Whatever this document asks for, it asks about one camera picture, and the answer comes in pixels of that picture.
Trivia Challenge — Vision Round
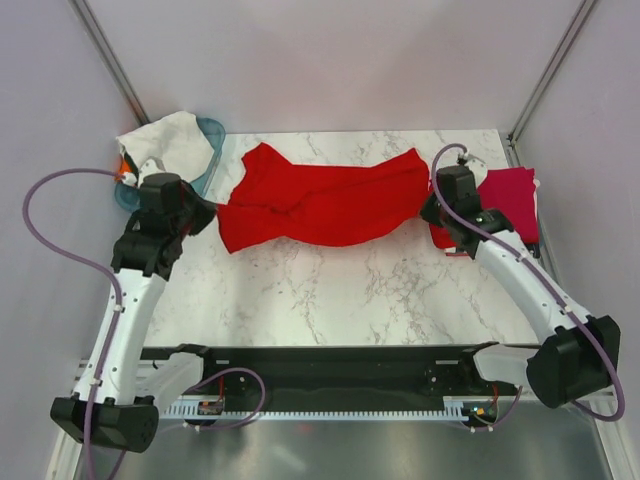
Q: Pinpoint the teal plastic basket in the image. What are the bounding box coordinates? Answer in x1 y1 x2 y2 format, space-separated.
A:
114 111 226 212

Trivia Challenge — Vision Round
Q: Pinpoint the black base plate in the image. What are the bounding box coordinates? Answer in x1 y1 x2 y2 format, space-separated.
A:
142 344 517 408

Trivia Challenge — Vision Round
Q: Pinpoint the folded red t-shirt in stack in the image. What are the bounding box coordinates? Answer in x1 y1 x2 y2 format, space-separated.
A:
427 174 459 251

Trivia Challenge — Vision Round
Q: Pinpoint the white t-shirt in basket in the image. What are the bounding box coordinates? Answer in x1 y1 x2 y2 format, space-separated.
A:
116 111 214 185

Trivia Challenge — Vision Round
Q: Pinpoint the right aluminium frame post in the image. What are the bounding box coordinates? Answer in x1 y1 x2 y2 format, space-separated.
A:
506 0 600 148

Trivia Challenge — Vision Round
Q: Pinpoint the orange garment in basket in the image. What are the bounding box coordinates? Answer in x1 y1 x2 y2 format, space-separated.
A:
117 155 137 185

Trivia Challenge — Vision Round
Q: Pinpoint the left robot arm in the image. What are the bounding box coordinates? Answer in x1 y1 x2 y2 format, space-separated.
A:
50 173 220 453

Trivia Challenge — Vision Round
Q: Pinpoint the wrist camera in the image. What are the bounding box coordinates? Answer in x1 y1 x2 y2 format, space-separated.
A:
435 154 479 203
138 158 184 214

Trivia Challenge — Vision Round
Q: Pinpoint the left aluminium frame post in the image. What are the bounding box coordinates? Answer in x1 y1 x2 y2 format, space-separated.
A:
69 0 149 125

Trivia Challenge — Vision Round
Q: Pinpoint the white slotted cable duct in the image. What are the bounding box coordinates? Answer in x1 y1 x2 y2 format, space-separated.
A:
160 397 469 422

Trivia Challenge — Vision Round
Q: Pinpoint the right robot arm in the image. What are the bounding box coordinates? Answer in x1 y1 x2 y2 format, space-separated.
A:
421 193 625 421

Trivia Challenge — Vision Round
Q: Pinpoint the red t-shirt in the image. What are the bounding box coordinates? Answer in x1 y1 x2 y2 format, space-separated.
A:
427 174 459 251
218 143 430 253

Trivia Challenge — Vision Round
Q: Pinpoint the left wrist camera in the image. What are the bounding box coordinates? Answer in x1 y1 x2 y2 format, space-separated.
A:
138 158 184 214

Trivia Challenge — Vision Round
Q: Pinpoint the aluminium frame post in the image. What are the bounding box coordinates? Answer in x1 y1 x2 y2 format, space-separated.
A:
506 0 600 148
69 0 149 125

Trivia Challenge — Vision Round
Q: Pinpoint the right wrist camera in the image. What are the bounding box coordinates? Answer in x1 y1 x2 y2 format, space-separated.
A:
435 154 479 203

